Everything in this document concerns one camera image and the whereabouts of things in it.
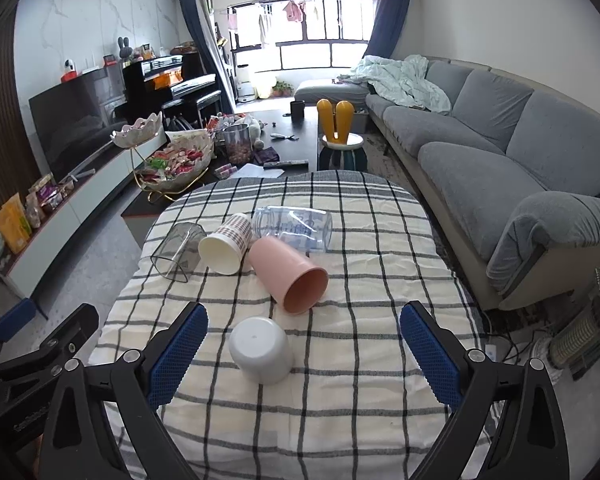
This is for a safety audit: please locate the clear jar of nuts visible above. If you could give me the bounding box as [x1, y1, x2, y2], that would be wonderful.
[223, 124, 253, 165]

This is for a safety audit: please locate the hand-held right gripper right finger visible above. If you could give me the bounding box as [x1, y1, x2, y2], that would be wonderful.
[399, 301, 571, 480]

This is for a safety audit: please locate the plaid paper cup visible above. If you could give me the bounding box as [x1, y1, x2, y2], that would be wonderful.
[198, 212, 253, 276]

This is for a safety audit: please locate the white cup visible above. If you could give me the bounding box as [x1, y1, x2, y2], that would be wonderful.
[229, 316, 293, 386]

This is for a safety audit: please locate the checked tablecloth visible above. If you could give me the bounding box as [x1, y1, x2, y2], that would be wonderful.
[87, 170, 506, 480]

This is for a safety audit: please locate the black piano bench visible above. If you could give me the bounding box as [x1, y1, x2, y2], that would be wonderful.
[161, 90, 223, 128]

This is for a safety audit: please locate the hanging pink garment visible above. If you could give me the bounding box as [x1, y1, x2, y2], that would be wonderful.
[281, 0, 307, 24]

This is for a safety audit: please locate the blue curtain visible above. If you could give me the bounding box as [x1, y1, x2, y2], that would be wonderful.
[367, 0, 413, 61]
[177, 0, 236, 106]

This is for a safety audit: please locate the black floor cable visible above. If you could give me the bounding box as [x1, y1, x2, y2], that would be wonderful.
[480, 310, 536, 363]

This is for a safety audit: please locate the white air purifier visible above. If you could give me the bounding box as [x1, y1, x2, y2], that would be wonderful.
[235, 64, 256, 102]

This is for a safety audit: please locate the flat screen television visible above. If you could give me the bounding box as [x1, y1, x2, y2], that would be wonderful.
[28, 69, 131, 181]

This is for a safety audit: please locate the white television cabinet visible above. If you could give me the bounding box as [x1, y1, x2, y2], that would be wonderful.
[5, 135, 171, 306]

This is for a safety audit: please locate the black piano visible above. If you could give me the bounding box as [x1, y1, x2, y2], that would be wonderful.
[121, 51, 218, 116]

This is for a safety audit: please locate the tiered shell snack stand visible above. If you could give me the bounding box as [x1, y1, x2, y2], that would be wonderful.
[110, 112, 217, 203]

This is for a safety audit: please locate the white paper sheet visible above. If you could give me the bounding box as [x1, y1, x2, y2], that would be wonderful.
[228, 162, 285, 181]

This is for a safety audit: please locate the hanging white garment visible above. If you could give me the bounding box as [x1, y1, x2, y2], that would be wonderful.
[257, 7, 274, 46]

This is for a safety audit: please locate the light blue blanket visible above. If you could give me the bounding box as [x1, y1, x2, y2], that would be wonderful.
[337, 55, 452, 115]

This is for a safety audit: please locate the white ribbed cylinder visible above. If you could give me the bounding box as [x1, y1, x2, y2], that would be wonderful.
[550, 292, 600, 381]

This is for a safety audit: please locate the pink cup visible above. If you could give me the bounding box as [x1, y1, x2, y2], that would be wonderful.
[248, 236, 329, 316]

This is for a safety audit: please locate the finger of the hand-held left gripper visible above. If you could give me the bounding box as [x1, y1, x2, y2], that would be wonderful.
[0, 297, 36, 343]
[0, 304, 101, 392]

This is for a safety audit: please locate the black coffee table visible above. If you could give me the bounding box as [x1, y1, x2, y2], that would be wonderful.
[121, 107, 321, 221]

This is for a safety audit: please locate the grey sofa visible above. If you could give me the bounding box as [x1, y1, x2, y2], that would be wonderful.
[294, 55, 600, 311]

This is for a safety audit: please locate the smoky transparent cup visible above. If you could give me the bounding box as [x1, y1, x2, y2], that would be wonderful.
[150, 221, 207, 282]

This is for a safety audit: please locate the yellow rabbit ear stool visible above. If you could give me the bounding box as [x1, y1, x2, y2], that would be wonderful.
[316, 99, 368, 172]

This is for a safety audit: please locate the purple snack bag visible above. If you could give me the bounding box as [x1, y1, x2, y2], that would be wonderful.
[27, 174, 63, 211]

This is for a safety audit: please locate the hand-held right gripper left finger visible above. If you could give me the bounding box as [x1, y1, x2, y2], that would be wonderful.
[40, 302, 210, 480]

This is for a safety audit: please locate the yellow snack bag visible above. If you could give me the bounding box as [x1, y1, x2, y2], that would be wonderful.
[0, 193, 32, 255]

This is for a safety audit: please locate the clear blue-printed plastic cup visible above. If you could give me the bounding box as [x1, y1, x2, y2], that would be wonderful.
[251, 206, 334, 256]

